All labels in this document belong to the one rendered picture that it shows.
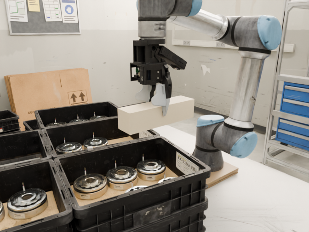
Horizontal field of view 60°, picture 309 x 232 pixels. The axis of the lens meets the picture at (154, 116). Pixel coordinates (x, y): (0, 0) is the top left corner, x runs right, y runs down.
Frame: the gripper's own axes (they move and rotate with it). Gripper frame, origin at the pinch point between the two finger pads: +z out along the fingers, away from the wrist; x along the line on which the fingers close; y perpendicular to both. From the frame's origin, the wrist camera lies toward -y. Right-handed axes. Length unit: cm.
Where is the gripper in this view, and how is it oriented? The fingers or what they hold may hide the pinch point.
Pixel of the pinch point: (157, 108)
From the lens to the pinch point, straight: 78.6
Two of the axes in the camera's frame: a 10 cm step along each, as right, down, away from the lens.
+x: 6.2, 2.4, -7.5
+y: -7.9, 1.9, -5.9
